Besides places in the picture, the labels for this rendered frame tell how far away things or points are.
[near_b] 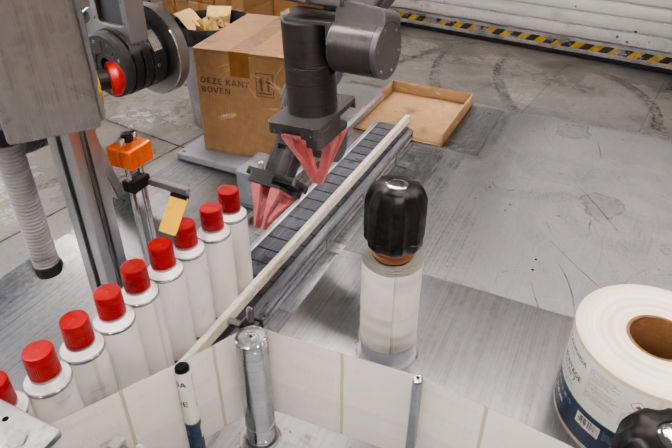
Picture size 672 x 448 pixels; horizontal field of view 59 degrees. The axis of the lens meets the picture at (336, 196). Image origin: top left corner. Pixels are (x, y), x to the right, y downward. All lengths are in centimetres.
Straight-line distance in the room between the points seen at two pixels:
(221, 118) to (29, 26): 89
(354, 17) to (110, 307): 44
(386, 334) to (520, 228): 55
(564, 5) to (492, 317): 415
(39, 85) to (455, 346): 67
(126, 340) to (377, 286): 33
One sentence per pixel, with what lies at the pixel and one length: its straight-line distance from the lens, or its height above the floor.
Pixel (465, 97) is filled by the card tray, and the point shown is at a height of 86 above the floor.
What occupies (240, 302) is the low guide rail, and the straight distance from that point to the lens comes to 98.
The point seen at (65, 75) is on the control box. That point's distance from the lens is 67.
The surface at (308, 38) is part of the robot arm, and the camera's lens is 63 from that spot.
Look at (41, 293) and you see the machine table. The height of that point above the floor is 83.
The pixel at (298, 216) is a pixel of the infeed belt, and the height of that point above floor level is 88.
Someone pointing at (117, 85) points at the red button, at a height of 132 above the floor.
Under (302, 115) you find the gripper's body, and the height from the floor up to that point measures 129.
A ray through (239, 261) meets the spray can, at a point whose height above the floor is 96.
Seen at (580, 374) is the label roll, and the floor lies 98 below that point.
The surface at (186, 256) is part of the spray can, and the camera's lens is 87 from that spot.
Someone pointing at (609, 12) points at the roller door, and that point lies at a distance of 496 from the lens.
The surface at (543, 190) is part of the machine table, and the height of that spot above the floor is 83.
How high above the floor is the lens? 157
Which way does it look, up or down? 33 degrees down
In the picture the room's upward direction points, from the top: straight up
